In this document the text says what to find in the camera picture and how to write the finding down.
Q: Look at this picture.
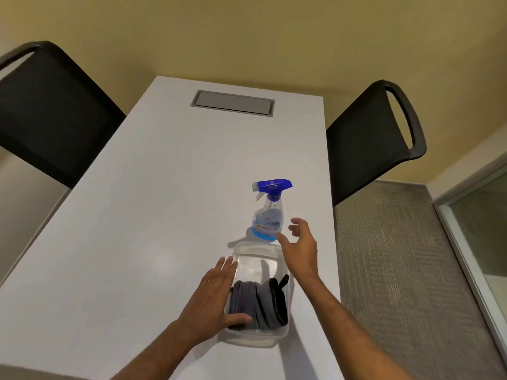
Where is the person's right hand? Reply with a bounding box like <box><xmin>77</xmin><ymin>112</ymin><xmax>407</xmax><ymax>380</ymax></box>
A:
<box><xmin>276</xmin><ymin>217</ymin><xmax>320</xmax><ymax>287</ymax></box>

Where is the person's left hand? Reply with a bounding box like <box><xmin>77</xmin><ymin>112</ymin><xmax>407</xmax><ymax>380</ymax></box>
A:
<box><xmin>177</xmin><ymin>256</ymin><xmax>254</xmax><ymax>346</ymax></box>

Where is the clear plastic container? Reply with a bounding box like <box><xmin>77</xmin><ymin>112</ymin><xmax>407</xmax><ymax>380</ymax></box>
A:
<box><xmin>223</xmin><ymin>241</ymin><xmax>292</xmax><ymax>348</ymax></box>

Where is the person's right forearm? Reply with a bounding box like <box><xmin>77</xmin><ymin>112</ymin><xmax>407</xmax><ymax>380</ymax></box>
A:
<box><xmin>300</xmin><ymin>274</ymin><xmax>414</xmax><ymax>380</ymax></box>

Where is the person's left forearm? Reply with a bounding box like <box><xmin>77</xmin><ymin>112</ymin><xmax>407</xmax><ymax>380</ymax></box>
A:
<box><xmin>110</xmin><ymin>318</ymin><xmax>195</xmax><ymax>380</ymax></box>

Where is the grey folded cloth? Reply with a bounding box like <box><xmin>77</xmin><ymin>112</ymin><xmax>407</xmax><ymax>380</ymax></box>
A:
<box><xmin>229</xmin><ymin>280</ymin><xmax>274</xmax><ymax>332</ymax></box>

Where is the blue trigger spray bottle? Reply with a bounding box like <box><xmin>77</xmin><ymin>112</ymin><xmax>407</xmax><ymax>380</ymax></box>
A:
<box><xmin>246</xmin><ymin>178</ymin><xmax>294</xmax><ymax>243</ymax></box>

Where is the black folded cloth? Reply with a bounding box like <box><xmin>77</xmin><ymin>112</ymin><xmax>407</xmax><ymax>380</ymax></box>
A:
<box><xmin>265</xmin><ymin>274</ymin><xmax>290</xmax><ymax>327</ymax></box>

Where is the black mesh chair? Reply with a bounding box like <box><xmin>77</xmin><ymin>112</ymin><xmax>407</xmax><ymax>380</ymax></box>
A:
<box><xmin>0</xmin><ymin>40</ymin><xmax>127</xmax><ymax>190</ymax></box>
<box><xmin>326</xmin><ymin>79</ymin><xmax>428</xmax><ymax>208</ymax></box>

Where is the white framed glass door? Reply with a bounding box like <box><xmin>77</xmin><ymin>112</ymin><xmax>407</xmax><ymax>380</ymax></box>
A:
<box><xmin>432</xmin><ymin>153</ymin><xmax>507</xmax><ymax>354</ymax></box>

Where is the grey table cable hatch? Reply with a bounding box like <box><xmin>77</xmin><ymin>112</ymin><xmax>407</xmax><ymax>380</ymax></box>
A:
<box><xmin>190</xmin><ymin>90</ymin><xmax>275</xmax><ymax>117</ymax></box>

